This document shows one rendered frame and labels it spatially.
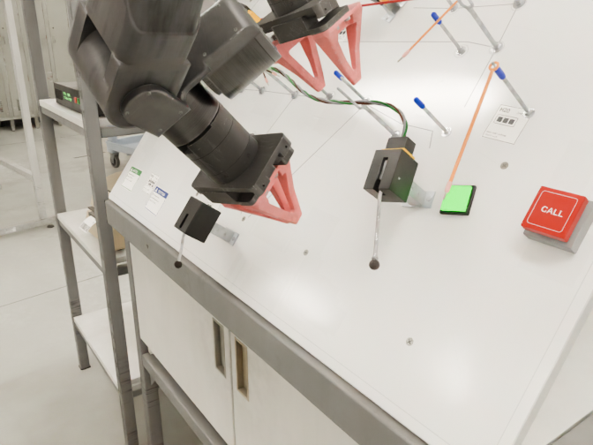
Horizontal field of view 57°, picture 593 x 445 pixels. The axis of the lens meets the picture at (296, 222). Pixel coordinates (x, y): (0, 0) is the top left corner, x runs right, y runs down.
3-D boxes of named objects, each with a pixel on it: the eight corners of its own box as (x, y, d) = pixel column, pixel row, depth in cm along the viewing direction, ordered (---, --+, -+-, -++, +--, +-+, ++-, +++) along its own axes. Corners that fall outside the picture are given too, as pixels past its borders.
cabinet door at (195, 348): (233, 452, 115) (226, 309, 103) (139, 338, 156) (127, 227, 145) (241, 448, 116) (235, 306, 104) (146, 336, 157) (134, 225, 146)
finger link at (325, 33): (341, 73, 65) (304, -2, 61) (388, 63, 60) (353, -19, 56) (308, 104, 62) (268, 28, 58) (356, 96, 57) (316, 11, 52)
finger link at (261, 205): (282, 192, 63) (229, 139, 58) (327, 193, 58) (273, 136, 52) (254, 241, 61) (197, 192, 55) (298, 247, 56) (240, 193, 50)
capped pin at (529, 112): (523, 120, 68) (486, 70, 61) (521, 111, 69) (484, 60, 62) (536, 115, 67) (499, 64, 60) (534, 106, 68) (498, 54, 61)
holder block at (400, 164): (379, 202, 72) (362, 188, 69) (392, 163, 73) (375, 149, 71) (406, 203, 69) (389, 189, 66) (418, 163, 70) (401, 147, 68)
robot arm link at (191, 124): (123, 85, 49) (123, 111, 45) (180, 33, 48) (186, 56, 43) (177, 135, 53) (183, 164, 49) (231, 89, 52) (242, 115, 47)
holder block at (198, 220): (199, 275, 101) (155, 256, 95) (232, 218, 102) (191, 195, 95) (211, 285, 98) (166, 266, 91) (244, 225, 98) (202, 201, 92)
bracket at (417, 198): (402, 207, 76) (382, 191, 72) (407, 191, 76) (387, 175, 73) (431, 207, 72) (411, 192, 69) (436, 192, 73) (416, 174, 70)
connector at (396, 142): (386, 176, 72) (378, 169, 70) (397, 143, 73) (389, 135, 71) (406, 176, 69) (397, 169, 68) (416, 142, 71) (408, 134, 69)
